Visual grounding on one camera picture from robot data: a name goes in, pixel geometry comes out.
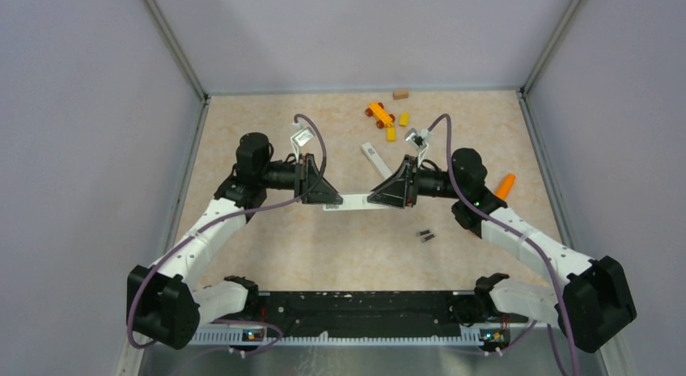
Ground yellow toy brick car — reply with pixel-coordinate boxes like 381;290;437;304
365;103;396;129

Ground yellow flat brick lower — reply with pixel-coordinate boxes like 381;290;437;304
386;126;396;142

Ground yellow flat brick upper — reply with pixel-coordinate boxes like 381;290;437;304
398;112;409;127

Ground yellow flat brick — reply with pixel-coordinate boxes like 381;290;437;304
398;112;409;127
386;126;396;142

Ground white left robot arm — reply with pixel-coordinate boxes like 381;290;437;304
126;128;342;349

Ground white remote control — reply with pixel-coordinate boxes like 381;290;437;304
323;193;390;212

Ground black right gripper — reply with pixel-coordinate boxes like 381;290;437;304
368;155;463;209

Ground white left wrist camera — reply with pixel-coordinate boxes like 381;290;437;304
290;127;315;163

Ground small wooden block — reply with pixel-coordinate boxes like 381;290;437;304
392;89;409;100

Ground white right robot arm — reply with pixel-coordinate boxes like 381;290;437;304
367;148;637;353

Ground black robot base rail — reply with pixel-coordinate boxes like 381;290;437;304
227;290;529;345

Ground white remote with buttons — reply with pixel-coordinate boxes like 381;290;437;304
361;142;392;180

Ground orange toy carrot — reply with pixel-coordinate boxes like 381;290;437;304
494;173;516;201

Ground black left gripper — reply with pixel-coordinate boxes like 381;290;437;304
260;153;343;204

